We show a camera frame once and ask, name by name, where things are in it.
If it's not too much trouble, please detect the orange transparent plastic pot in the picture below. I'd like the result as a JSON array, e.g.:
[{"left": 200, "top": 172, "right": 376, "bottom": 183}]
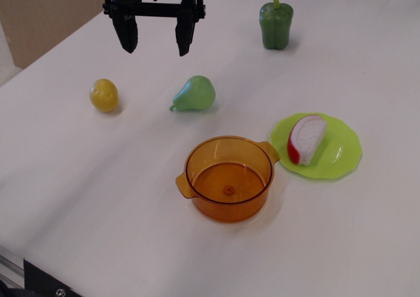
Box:
[{"left": 176, "top": 136, "right": 280, "bottom": 223}]

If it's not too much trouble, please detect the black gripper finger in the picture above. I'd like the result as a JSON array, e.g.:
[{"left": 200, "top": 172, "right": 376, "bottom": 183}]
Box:
[
  {"left": 175, "top": 0, "right": 198, "bottom": 56},
  {"left": 112, "top": 11, "right": 138, "bottom": 53}
]

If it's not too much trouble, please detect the green toy bell pepper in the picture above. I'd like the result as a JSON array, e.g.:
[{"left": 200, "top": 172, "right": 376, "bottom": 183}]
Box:
[{"left": 259, "top": 0, "right": 294, "bottom": 50}]

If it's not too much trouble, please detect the green toy pear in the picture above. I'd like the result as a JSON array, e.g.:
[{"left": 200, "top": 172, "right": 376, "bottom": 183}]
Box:
[{"left": 169, "top": 75, "right": 216, "bottom": 111}]

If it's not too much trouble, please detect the black metal corner bracket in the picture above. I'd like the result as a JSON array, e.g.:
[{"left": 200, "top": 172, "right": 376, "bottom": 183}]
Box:
[{"left": 23, "top": 260, "right": 81, "bottom": 297}]

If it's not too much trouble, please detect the lime green plastic plate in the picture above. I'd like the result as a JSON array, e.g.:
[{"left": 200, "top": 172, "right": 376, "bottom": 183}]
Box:
[{"left": 270, "top": 113, "right": 362, "bottom": 180}]

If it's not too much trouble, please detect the yellow toy lemon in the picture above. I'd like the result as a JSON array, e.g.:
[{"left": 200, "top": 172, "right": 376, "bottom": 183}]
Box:
[{"left": 89, "top": 79, "right": 119, "bottom": 112}]

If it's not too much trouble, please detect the aluminium table frame rail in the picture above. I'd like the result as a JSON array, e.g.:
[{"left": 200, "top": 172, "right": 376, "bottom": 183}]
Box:
[{"left": 0, "top": 247, "right": 24, "bottom": 288}]

